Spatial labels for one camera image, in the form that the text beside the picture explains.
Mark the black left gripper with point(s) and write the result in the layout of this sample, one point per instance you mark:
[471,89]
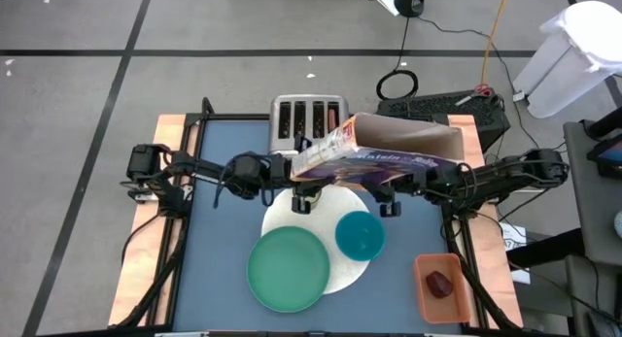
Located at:
[279,171]

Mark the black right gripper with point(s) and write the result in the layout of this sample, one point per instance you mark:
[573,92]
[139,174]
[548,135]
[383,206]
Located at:
[403,187]

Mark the brown toast slice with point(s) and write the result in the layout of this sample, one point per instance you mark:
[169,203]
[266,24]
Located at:
[333,121]

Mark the purple raisin cereal box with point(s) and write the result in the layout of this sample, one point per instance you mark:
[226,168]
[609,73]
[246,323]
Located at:
[389,133]

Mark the red apple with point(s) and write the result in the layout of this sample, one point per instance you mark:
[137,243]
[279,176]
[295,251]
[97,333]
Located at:
[439,284]

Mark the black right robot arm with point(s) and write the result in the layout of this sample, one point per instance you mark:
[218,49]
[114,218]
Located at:
[491,177]

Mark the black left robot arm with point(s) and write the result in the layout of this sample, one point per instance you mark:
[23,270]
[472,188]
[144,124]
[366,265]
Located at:
[204,171]

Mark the blue bowl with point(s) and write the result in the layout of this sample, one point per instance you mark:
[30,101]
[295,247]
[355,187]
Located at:
[360,236]

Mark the white round woven placemat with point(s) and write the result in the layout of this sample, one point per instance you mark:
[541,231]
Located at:
[321,220]

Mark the silver four-slot toaster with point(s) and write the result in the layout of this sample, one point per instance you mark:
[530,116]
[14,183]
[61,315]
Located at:
[291,104]

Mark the teal green plate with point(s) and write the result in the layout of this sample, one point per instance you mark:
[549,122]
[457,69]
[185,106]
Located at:
[288,269]

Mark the black keyboard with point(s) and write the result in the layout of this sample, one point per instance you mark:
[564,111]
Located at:
[427,106]

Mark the orange plastic tray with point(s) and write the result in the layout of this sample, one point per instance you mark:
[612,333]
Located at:
[437,310]

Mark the printed floor paper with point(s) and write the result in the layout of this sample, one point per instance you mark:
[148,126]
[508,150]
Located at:
[512,232]

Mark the black round floor object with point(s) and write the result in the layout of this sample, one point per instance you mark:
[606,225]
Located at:
[410,4]

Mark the grey desk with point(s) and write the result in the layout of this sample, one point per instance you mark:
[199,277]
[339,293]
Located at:
[597,206]

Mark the black tablet screen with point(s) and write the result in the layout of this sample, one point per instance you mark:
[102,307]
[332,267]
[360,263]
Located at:
[610,155]

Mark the white trash bin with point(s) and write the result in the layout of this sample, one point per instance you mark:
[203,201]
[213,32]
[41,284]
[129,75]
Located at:
[573,50]

